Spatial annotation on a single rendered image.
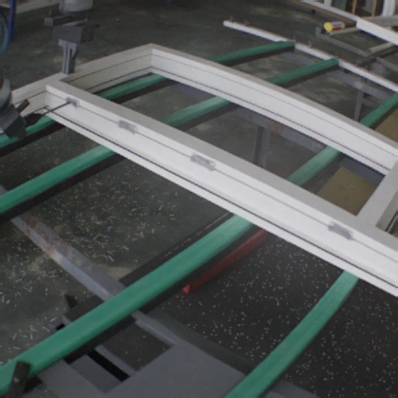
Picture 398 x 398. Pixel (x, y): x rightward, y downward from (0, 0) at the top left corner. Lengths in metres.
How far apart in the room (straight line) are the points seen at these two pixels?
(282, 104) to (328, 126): 0.14
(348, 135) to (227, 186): 0.43
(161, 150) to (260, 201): 0.23
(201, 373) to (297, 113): 0.83
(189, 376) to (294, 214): 0.38
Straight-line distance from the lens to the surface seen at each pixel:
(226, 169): 0.97
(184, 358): 0.72
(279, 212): 0.95
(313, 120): 1.33
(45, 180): 1.03
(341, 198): 1.56
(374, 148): 1.28
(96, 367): 1.06
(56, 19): 1.25
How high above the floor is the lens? 1.41
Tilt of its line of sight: 32 degrees down
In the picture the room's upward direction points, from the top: 8 degrees clockwise
